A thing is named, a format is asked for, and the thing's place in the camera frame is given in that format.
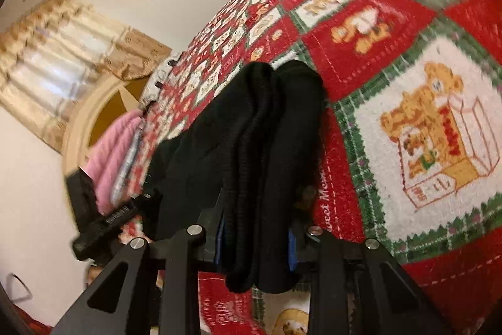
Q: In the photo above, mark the grey patterned pillow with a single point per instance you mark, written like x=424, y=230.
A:
x=119, y=184

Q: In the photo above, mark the black pants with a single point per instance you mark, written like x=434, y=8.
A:
x=255, y=149

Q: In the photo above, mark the cream wooden headboard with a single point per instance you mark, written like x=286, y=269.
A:
x=109, y=98

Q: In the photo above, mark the red patchwork bedspread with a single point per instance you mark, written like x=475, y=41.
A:
x=412, y=146

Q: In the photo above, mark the white patterned pillow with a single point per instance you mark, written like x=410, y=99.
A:
x=156, y=81

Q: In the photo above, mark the pink folded blanket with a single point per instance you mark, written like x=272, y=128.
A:
x=107, y=156

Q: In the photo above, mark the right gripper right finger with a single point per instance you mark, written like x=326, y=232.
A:
x=302, y=248

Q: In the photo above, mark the beige floral curtain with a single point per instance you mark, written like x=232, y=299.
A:
x=51, y=57

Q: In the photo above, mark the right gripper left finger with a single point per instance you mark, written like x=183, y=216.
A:
x=213, y=222

